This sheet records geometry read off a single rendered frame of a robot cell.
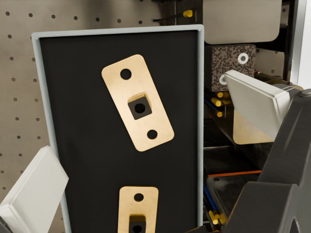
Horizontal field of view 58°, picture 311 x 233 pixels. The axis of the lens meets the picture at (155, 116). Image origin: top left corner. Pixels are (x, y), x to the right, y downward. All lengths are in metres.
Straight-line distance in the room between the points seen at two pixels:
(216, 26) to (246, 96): 0.18
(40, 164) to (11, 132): 0.62
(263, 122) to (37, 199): 0.13
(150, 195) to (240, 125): 0.15
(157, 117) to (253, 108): 0.11
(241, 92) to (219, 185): 0.31
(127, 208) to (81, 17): 0.51
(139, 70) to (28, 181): 0.13
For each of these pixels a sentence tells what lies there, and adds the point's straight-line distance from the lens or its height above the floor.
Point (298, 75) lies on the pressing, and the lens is 0.48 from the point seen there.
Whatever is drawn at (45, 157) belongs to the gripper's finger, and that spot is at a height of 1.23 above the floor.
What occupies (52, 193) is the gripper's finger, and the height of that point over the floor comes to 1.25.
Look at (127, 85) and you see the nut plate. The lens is 0.24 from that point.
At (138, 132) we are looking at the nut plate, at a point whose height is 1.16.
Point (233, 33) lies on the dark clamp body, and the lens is 0.34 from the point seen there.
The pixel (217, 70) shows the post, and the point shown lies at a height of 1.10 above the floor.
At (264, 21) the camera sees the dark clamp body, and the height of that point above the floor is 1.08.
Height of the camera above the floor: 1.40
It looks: 72 degrees down
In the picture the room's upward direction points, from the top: 163 degrees clockwise
